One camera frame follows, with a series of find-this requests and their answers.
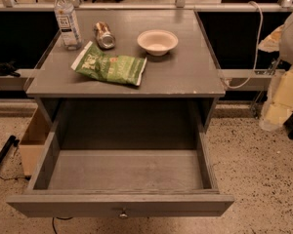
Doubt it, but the black pole on floor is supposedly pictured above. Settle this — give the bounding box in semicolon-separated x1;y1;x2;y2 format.
0;136;19;164

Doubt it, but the clear plastic water bottle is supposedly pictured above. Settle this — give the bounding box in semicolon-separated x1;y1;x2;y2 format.
54;0;82;50

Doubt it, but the metal drawer knob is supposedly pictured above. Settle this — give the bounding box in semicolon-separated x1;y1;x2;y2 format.
118;209;129;219

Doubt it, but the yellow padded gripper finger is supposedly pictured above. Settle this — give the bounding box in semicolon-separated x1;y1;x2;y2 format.
259;66;293;131

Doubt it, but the silver metal can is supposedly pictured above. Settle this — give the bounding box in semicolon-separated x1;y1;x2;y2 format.
94;21;115;50

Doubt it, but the open grey top drawer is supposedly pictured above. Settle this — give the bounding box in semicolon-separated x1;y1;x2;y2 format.
6;98;235;218

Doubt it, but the light wooden box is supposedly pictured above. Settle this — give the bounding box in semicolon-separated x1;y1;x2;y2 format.
19;108;50;176

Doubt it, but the white cable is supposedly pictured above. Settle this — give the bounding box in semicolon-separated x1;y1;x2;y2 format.
224;0;265;90

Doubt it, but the black floor cable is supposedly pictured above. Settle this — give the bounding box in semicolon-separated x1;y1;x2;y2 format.
51;215;74;234

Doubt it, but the grey wooden cabinet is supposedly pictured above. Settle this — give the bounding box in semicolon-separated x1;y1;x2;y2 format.
24;9;227;135

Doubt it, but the white paper bowl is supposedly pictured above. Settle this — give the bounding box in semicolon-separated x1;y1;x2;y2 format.
137;29;179;57

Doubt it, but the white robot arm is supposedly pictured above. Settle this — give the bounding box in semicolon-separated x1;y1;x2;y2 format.
259;13;293;131

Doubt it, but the green jalapeno chip bag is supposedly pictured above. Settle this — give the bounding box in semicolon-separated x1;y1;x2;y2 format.
71;41;147;86

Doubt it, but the black object on ledge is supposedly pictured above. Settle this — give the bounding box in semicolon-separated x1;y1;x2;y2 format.
0;62;21;77

